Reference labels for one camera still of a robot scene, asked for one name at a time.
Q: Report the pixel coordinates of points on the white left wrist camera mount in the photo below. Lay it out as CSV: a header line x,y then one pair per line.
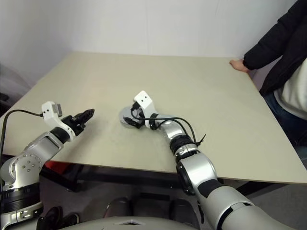
x,y
51,112

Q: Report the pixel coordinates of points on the black table frame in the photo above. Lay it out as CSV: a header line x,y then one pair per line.
x,y
134,177

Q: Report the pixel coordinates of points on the grey robot torso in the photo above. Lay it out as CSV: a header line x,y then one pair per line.
x,y
129,221

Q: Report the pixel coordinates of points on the dark rounded shape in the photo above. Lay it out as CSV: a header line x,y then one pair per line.
x,y
117,206
183,209

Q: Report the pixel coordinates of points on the silver spoked motor cap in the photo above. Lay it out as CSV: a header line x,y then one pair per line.
x,y
124,113

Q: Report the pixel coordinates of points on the black shoe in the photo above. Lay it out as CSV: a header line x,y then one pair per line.
x,y
69,219
51,216

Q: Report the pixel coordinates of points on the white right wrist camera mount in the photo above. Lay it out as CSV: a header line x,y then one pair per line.
x,y
146,105

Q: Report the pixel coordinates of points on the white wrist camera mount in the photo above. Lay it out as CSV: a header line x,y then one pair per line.
x,y
51,112
146,105

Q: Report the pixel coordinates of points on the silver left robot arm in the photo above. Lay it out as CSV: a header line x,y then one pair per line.
x,y
26,163

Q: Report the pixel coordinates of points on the white shirt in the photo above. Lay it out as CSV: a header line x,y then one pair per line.
x,y
295,95

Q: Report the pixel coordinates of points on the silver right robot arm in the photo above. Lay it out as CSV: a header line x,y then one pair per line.
x,y
204,177

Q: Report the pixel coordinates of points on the person's bare hand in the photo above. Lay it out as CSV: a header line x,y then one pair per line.
x,y
238,65

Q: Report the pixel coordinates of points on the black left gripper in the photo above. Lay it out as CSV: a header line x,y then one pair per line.
x,y
73,124

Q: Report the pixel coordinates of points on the red object under table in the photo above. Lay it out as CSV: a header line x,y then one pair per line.
x,y
54,166

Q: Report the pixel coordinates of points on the blue jeans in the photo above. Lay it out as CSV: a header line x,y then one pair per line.
x,y
287,129

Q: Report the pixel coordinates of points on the person in black jacket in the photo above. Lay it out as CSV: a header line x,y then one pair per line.
x,y
275,43

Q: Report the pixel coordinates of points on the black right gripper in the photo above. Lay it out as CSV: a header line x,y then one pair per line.
x,y
138,118

